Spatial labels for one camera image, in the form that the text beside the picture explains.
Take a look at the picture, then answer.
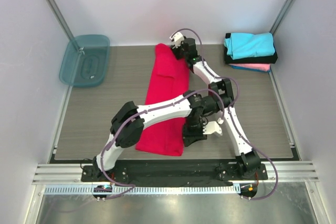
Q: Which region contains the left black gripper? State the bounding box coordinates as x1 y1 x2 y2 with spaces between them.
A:
182 116 207 147

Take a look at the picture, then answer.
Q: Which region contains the red t shirt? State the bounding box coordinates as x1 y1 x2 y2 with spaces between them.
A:
135 44 189 156

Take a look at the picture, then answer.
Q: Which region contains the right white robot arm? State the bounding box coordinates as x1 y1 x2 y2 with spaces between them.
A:
170 33 261 180

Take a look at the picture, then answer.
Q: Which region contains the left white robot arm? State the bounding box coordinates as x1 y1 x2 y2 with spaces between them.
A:
92 89 225 182

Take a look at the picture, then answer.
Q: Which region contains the folded cyan t shirt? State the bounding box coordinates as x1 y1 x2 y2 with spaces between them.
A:
224 33 275 60

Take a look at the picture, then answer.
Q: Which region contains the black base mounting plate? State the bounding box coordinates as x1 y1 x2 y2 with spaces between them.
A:
80 159 269 188

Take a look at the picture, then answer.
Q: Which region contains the folded pink t shirt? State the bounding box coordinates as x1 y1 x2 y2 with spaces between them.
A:
232 63 270 72

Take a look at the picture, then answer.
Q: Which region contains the folded black t shirt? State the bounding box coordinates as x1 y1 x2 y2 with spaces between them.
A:
223 33 278 64

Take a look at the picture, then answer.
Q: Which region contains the teal plastic bin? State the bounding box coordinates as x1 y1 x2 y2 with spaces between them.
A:
59 35 110 88

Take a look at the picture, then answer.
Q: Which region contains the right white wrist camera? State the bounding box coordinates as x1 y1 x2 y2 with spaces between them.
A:
169 31 184 48

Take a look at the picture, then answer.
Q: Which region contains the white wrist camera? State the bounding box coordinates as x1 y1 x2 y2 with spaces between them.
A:
203 121 223 136
169 31 184 48

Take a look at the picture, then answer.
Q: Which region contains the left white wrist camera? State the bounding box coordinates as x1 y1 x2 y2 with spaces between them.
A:
203 121 223 136

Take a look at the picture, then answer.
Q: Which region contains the white slotted cable duct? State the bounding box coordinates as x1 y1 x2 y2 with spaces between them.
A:
44 184 240 196

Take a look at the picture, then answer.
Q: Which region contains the aluminium extrusion rail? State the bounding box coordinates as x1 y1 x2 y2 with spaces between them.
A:
33 161 319 185

